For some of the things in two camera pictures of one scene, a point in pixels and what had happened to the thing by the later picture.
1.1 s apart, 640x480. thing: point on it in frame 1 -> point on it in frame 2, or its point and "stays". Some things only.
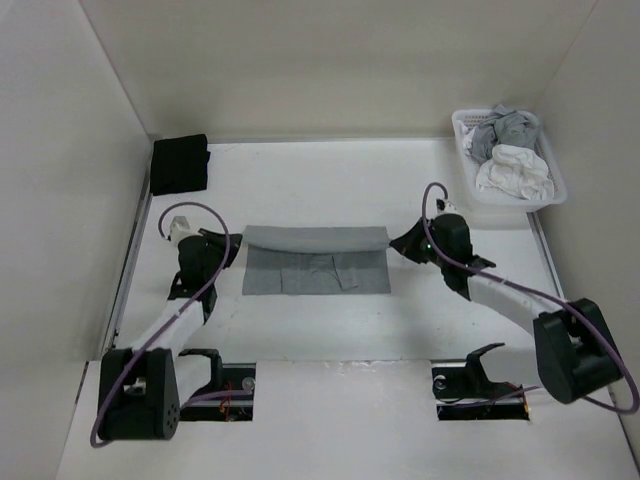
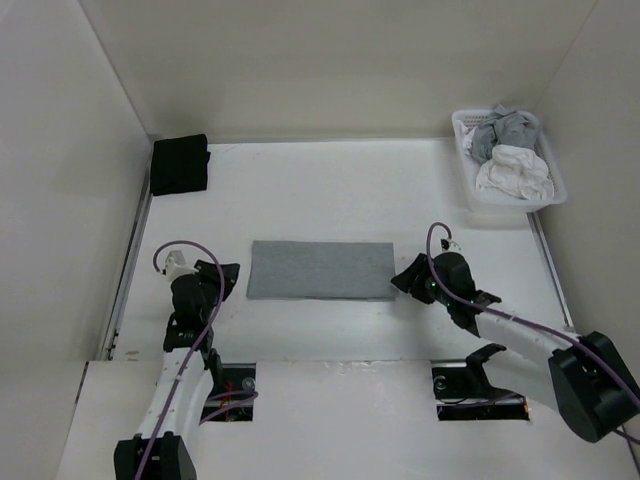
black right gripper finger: [414, 244] -> [417, 279]
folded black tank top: [179, 165] stays
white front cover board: [358, 421] stays
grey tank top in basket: [504, 127] stays
